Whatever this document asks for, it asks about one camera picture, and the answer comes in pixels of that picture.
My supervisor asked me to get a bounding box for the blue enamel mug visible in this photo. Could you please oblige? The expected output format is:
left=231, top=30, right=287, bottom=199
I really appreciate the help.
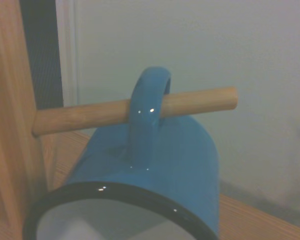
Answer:
left=22, top=65, right=221, bottom=240

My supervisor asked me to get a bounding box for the white door frame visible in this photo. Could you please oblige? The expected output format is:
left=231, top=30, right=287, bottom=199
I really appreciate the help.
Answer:
left=55, top=0, right=79, bottom=107

